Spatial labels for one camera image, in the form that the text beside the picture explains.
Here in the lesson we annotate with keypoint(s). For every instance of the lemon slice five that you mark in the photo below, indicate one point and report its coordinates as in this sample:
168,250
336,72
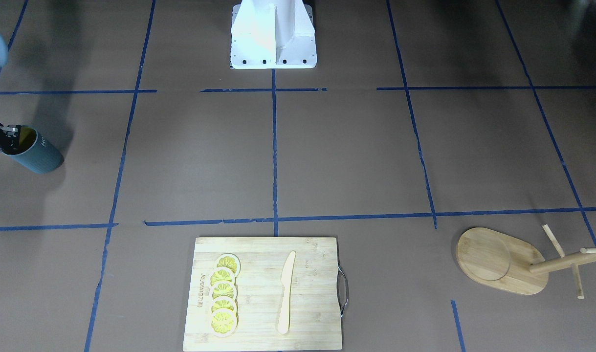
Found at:
224,322

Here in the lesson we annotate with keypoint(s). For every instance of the wooden cup storage rack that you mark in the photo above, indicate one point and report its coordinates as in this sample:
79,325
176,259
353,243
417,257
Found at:
503,262

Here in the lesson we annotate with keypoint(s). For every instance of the white camera pole mount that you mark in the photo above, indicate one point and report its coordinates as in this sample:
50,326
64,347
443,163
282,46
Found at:
273,34

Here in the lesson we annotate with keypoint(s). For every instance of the dark teal mug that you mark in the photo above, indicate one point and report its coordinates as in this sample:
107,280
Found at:
36,153

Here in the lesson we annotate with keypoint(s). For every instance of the yellow plastic knife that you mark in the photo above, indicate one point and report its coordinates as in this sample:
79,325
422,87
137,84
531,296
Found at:
286,280

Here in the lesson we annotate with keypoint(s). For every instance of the bamboo cutting board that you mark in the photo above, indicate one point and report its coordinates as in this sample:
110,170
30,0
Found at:
244,275

